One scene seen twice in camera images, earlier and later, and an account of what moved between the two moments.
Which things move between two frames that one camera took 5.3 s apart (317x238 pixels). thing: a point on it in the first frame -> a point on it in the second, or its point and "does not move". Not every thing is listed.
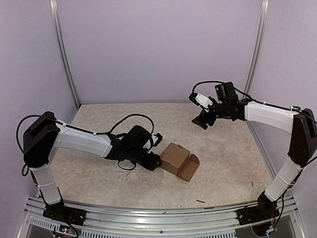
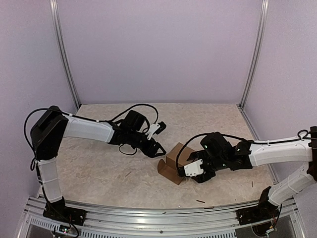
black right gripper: [201, 122] -> [200, 179]
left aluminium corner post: [64, 51] does not move
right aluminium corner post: [257, 50] does not move
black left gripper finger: [157, 158] -> [158, 146]
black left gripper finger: [154, 166] -> [164, 153]
